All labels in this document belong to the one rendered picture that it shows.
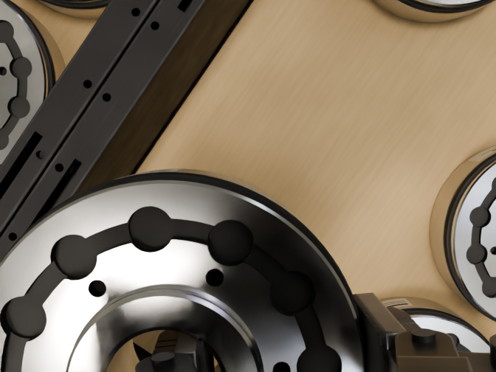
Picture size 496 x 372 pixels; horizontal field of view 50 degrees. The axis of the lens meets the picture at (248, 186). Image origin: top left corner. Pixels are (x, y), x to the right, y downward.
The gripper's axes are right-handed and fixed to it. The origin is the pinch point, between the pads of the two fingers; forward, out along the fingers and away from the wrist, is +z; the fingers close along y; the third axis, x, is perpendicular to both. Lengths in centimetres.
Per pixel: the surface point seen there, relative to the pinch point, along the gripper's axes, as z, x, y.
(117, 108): 6.8, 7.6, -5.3
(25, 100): 14.0, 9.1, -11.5
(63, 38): 16.8, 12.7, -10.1
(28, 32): 13.7, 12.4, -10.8
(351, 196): 16.8, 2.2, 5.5
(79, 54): 6.8, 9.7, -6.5
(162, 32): 6.8, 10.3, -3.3
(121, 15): 6.8, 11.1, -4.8
